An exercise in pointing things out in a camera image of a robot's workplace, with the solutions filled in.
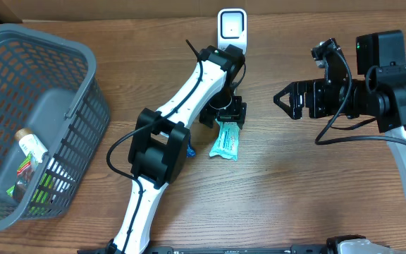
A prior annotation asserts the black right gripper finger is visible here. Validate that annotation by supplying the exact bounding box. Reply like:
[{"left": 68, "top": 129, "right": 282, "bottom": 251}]
[
  {"left": 273, "top": 97, "right": 302, "bottom": 120},
  {"left": 273, "top": 83, "right": 295, "bottom": 99}
]

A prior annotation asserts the teal wet wipes pack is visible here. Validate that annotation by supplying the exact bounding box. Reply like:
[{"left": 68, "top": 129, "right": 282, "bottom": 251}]
[{"left": 209, "top": 121, "right": 240, "bottom": 161}]

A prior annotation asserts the blue snack wrapper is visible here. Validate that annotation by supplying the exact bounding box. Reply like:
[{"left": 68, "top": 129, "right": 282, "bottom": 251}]
[{"left": 187, "top": 144, "right": 196, "bottom": 158}]

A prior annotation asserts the white tube gold cap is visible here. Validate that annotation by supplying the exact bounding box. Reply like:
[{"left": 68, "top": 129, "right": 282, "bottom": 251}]
[{"left": 15, "top": 128, "right": 47, "bottom": 163}]

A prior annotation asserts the green gummy candy bag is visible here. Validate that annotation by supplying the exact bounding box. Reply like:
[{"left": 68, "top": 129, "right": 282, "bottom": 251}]
[{"left": 6, "top": 152, "right": 56, "bottom": 203}]

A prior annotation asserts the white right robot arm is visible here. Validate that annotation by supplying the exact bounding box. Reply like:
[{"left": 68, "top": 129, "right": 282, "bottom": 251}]
[{"left": 273, "top": 30, "right": 406, "bottom": 199}]

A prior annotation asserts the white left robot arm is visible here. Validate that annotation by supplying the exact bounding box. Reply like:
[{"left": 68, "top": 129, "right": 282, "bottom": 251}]
[{"left": 96, "top": 44, "right": 246, "bottom": 253}]

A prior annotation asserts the white barcode scanner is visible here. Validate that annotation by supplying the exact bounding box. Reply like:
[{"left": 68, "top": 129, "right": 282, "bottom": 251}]
[{"left": 217, "top": 8, "right": 247, "bottom": 54}]

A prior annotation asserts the grey plastic basket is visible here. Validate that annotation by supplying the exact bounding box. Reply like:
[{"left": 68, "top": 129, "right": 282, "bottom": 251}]
[{"left": 0, "top": 24, "right": 110, "bottom": 231}]

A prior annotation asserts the cardboard back panel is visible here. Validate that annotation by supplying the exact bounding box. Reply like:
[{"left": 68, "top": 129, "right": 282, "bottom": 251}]
[{"left": 0, "top": 0, "right": 406, "bottom": 23}]

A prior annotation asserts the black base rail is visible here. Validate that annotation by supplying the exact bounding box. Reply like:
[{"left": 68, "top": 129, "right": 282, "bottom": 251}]
[{"left": 144, "top": 244, "right": 328, "bottom": 254}]

